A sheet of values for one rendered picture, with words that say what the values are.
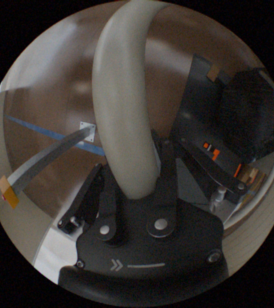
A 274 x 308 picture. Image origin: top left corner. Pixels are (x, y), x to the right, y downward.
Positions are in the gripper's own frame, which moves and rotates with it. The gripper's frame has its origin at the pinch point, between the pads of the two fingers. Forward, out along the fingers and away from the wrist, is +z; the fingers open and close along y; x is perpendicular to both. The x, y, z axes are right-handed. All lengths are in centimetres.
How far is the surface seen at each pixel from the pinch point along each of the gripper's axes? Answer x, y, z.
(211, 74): 26, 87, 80
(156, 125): -16, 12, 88
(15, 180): 4, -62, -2
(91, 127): 3, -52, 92
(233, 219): -18.9, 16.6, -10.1
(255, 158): -33, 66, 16
